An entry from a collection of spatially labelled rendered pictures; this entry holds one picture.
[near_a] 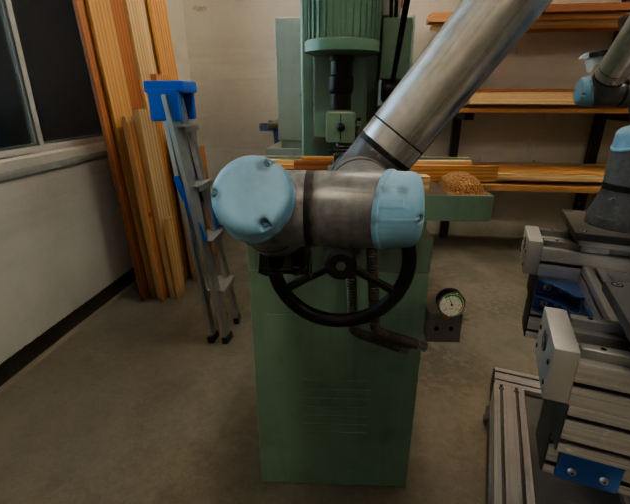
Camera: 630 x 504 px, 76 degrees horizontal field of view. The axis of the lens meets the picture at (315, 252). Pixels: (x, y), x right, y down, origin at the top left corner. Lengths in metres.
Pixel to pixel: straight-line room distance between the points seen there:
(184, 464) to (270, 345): 0.59
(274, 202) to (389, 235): 0.11
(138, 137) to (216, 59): 1.44
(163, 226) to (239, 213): 2.05
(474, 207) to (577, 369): 0.43
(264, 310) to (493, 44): 0.78
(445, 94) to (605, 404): 0.49
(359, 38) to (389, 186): 0.65
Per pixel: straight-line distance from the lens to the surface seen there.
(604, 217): 1.17
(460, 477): 1.51
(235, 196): 0.36
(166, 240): 2.42
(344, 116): 1.02
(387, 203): 0.37
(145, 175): 2.34
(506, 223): 3.68
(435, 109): 0.49
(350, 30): 0.99
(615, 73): 1.35
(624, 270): 1.19
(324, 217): 0.37
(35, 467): 1.72
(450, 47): 0.49
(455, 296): 0.98
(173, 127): 1.77
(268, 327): 1.07
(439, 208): 0.96
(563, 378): 0.71
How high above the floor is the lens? 1.11
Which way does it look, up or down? 21 degrees down
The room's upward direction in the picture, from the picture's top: straight up
